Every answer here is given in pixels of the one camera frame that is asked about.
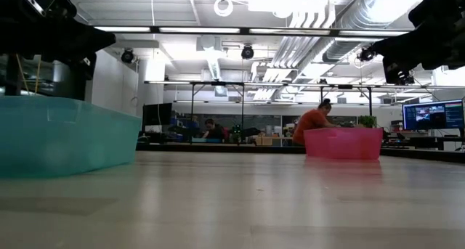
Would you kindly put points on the small potted plant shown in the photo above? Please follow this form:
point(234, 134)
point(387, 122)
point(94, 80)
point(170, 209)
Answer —
point(236, 134)

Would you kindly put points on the silver ceiling duct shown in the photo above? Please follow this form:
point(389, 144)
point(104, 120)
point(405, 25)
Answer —
point(341, 49)

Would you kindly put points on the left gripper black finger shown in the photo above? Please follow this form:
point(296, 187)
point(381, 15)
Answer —
point(85, 68)
point(83, 42)

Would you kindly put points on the teal translucent plastic bin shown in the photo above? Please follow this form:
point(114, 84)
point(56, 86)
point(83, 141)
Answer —
point(72, 140)

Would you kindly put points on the black table edge frame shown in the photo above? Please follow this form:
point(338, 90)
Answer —
point(218, 147)

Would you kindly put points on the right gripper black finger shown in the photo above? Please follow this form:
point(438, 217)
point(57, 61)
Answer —
point(397, 71)
point(399, 47)

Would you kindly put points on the person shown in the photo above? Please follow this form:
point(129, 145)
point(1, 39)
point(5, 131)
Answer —
point(309, 123)
point(214, 131)

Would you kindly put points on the pink translucent plastic bin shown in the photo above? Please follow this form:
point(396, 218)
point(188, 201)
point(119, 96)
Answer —
point(343, 143)

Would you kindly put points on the black track spotlight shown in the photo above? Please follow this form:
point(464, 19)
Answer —
point(247, 52)
point(127, 56)
point(365, 54)

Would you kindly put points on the green leafy plant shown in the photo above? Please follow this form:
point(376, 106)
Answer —
point(367, 122)

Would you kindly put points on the black workstation frame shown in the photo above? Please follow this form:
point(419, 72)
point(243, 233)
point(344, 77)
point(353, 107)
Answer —
point(192, 111)
point(322, 100)

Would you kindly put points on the cardboard box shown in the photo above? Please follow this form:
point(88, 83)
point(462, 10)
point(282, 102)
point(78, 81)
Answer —
point(263, 141)

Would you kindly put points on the black computer monitor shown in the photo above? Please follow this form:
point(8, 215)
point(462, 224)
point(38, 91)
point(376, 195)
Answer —
point(157, 114)

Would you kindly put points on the black monitor on arm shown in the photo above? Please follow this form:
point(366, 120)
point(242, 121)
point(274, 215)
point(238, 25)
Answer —
point(432, 115)

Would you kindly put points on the long rig light bar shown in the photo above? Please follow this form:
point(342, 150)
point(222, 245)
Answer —
point(218, 30)

